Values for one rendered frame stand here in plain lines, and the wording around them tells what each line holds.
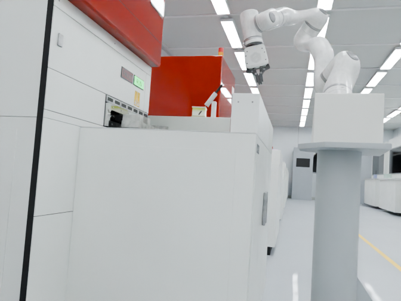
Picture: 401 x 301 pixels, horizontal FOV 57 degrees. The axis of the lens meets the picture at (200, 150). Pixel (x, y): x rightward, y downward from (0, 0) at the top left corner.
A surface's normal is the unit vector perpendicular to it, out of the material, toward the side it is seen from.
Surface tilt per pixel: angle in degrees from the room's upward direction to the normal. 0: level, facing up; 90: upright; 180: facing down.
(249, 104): 90
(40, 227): 90
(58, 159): 90
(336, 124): 90
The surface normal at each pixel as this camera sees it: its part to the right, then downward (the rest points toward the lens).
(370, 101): -0.24, -0.08
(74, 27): 0.97, 0.05
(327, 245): -0.62, -0.09
